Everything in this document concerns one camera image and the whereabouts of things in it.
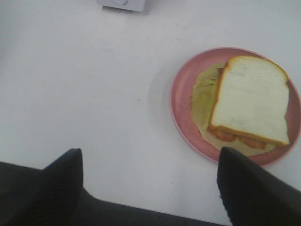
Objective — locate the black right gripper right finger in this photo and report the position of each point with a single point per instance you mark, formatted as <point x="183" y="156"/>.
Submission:
<point x="254" y="197"/>

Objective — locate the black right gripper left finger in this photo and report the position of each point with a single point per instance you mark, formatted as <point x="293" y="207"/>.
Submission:
<point x="47" y="199"/>

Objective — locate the sandwich with green lettuce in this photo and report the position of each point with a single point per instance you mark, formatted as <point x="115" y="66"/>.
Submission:
<point x="242" y="104"/>

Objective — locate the pink plate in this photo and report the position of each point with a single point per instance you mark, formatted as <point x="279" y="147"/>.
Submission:
<point x="180" y="98"/>

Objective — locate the round white door button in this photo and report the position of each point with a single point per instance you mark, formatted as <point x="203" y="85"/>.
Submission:
<point x="120" y="2"/>

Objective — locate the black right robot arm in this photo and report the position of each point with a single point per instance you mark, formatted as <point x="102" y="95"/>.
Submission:
<point x="91" y="211"/>

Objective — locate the white microwave oven body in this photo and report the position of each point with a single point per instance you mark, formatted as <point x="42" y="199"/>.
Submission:
<point x="133" y="5"/>

